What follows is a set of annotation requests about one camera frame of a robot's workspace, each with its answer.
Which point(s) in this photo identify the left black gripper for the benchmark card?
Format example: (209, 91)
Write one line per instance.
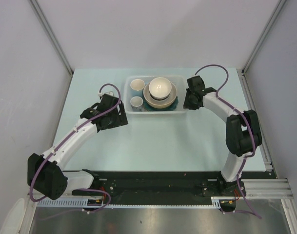
(121, 120)

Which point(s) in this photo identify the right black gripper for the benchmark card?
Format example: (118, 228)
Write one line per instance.
(187, 105)

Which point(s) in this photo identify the teal glass plate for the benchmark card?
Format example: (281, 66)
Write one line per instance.
(149, 108)

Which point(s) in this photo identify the grey white mug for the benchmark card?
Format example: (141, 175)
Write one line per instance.
(136, 103)

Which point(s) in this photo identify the small white bowl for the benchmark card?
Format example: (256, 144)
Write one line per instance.
(160, 87)

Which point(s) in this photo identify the large cream bowl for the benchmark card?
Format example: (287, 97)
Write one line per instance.
(160, 104)

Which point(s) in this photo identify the floral patterned bowl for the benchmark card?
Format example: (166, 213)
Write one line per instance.
(159, 98)

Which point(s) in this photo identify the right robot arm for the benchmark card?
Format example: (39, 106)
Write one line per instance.
(243, 134)

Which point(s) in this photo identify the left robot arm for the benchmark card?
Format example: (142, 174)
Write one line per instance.
(45, 172)

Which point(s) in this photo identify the white plastic bin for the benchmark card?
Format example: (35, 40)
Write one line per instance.
(128, 93)

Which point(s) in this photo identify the light blue mug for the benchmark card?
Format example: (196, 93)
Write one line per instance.
(137, 84)

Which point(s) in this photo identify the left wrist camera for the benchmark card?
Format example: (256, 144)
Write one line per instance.
(101, 94)

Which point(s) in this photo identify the right aluminium frame post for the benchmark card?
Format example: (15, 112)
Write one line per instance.
(264, 34)

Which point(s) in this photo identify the aluminium frame post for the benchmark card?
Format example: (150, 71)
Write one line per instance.
(264, 34)
(44, 22)

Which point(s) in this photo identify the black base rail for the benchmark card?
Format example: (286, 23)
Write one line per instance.
(160, 186)

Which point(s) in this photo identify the white cable duct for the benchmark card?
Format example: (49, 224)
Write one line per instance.
(93, 203)

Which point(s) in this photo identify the left aluminium frame post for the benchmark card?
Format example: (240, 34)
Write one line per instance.
(44, 22)

